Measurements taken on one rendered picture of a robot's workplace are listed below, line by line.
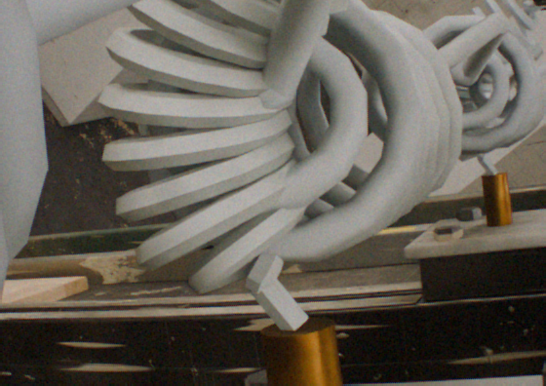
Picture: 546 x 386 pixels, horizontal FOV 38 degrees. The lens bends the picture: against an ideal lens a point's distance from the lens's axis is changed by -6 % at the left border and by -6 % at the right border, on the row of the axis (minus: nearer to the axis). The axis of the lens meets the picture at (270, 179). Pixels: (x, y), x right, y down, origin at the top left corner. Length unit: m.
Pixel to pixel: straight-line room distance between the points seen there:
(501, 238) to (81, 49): 3.41
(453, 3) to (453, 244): 8.70
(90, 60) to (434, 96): 3.55
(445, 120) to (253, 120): 0.08
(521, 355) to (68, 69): 3.45
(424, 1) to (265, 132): 9.03
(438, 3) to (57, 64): 5.97
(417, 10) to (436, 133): 8.97
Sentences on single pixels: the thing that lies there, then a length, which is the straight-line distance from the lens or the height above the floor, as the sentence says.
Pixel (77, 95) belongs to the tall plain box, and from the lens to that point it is 3.81.
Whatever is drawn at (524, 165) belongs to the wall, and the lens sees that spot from 9.18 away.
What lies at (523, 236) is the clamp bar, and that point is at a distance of 0.45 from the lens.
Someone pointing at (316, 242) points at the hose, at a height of 1.87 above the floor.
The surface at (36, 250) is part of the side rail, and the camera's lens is 1.60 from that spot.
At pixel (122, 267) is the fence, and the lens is 1.19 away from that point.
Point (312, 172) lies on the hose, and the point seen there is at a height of 1.88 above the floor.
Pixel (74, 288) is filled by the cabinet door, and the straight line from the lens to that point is 1.16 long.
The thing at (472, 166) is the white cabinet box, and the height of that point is 1.11.
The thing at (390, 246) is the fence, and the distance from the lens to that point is 1.02.
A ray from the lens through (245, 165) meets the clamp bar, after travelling 0.16.
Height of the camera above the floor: 1.93
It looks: 21 degrees down
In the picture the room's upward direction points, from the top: 50 degrees clockwise
